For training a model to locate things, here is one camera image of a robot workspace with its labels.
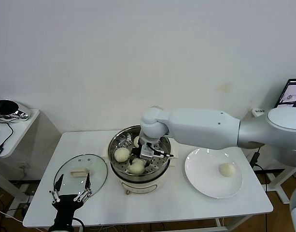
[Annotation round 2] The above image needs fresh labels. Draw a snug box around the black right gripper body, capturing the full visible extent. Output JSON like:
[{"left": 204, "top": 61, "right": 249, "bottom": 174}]
[{"left": 131, "top": 145, "right": 149, "bottom": 163}]

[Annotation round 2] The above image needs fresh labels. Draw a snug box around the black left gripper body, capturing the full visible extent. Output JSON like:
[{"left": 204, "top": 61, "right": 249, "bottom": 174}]
[{"left": 50, "top": 194, "right": 87, "bottom": 227}]

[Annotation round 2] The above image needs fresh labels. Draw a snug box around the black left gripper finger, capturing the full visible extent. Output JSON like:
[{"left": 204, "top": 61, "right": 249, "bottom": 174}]
[
  {"left": 73, "top": 172, "right": 93, "bottom": 203},
  {"left": 49, "top": 174, "right": 65, "bottom": 203}
]

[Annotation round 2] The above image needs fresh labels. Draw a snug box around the round glass pot lid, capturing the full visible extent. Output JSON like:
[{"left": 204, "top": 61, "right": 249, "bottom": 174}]
[{"left": 53, "top": 154, "right": 109, "bottom": 203}]

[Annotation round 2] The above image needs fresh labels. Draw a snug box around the stainless steel steamer basket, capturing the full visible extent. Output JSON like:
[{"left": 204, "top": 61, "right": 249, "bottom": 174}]
[{"left": 107, "top": 125, "right": 172, "bottom": 180}]

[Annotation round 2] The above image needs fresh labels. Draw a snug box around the cream electric cooking pot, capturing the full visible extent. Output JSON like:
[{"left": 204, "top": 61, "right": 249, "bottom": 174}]
[{"left": 101, "top": 144, "right": 180, "bottom": 195}]

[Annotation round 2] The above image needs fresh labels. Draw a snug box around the white round plate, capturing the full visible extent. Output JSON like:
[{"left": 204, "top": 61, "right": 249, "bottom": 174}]
[{"left": 184, "top": 147, "right": 244, "bottom": 200}]

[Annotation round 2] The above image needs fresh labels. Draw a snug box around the white side table with headset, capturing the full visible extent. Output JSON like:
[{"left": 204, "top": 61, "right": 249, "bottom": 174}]
[{"left": 0, "top": 108, "right": 42, "bottom": 218}]

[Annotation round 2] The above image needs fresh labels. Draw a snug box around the shiny chrome black device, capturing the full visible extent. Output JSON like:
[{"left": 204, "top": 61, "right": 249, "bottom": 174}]
[{"left": 0, "top": 99, "right": 33, "bottom": 122}]

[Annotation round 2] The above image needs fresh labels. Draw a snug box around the white labelled box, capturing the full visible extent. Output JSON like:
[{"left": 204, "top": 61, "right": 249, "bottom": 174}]
[{"left": 251, "top": 108, "right": 266, "bottom": 118}]

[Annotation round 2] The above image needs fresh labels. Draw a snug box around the grey open laptop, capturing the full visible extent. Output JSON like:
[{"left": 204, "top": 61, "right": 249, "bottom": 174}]
[{"left": 273, "top": 78, "right": 296, "bottom": 109}]

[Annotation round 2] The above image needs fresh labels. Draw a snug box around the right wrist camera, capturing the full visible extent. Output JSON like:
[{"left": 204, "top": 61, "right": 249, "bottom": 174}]
[{"left": 140, "top": 144, "right": 163, "bottom": 160}]

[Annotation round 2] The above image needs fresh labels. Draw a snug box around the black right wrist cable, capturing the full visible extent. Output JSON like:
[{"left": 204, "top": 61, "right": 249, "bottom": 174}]
[{"left": 152, "top": 149, "right": 175, "bottom": 158}]

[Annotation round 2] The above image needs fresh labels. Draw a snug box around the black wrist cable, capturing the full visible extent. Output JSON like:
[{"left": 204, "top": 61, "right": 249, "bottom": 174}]
[
  {"left": 152, "top": 149, "right": 175, "bottom": 158},
  {"left": 72, "top": 217, "right": 85, "bottom": 229}
]

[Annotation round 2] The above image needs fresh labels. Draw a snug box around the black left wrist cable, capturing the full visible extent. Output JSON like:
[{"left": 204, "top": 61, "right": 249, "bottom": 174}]
[{"left": 72, "top": 217, "right": 85, "bottom": 229}]

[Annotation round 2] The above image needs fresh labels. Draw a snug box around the black cable on side table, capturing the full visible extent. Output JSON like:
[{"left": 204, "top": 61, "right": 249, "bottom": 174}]
[{"left": 0, "top": 120, "right": 15, "bottom": 149}]

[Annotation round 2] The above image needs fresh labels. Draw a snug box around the white main table frame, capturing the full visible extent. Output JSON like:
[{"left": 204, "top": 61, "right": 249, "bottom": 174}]
[{"left": 24, "top": 214, "right": 254, "bottom": 232}]

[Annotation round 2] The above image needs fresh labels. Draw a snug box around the black adapter cable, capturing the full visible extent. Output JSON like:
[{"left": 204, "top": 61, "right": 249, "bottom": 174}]
[{"left": 249, "top": 146, "right": 269, "bottom": 192}]

